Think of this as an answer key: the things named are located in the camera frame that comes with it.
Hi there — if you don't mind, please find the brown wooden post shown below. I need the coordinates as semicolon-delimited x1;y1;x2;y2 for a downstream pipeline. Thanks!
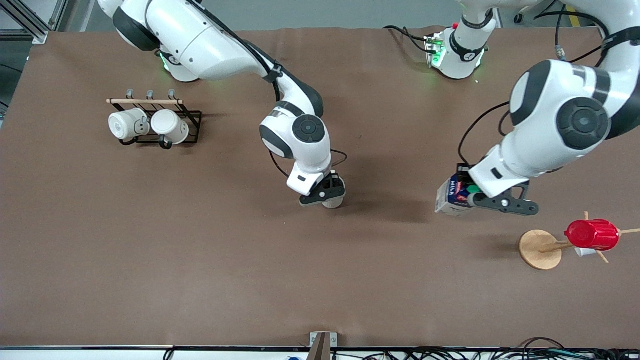
306;332;332;360

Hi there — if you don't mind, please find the white mug with face print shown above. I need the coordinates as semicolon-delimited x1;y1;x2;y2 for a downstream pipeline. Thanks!
108;108;150;147

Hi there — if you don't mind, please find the black cable at arm base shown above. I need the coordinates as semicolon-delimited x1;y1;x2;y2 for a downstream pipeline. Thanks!
384;25;432;54

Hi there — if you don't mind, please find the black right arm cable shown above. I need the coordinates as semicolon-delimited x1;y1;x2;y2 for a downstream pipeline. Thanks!
187;0;349;179

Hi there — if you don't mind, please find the aluminium frame profile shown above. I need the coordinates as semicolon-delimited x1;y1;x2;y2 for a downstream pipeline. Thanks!
0;0;68;45

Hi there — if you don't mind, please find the black wire mug rack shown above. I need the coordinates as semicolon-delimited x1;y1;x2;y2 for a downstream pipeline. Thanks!
106;89;203;149

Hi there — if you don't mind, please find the black cable bundle below table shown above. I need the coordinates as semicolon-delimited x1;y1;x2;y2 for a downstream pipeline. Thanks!
345;337;640;360

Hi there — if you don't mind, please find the plain white mug black handle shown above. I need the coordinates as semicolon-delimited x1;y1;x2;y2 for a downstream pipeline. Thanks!
151;109;190;150

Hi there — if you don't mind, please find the silver metal bracket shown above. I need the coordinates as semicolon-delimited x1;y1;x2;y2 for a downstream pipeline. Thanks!
309;331;338;360

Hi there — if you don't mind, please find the black overhead cable bundle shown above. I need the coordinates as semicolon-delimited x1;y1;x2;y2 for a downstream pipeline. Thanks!
515;0;613;66

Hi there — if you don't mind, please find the brown table cover mat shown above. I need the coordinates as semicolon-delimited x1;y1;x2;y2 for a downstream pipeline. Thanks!
0;26;640;349

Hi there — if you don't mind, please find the blue milk carton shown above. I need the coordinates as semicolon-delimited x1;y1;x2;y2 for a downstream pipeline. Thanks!
434;171;475;217

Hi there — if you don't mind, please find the red plastic cup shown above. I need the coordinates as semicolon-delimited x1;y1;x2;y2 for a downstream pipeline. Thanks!
564;218;621;252

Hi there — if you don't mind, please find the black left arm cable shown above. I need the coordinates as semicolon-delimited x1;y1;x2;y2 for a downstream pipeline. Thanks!
458;101;511;166

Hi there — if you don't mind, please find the wooden mug tree stand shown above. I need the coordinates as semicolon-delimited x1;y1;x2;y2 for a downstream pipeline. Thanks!
518;211;640;271

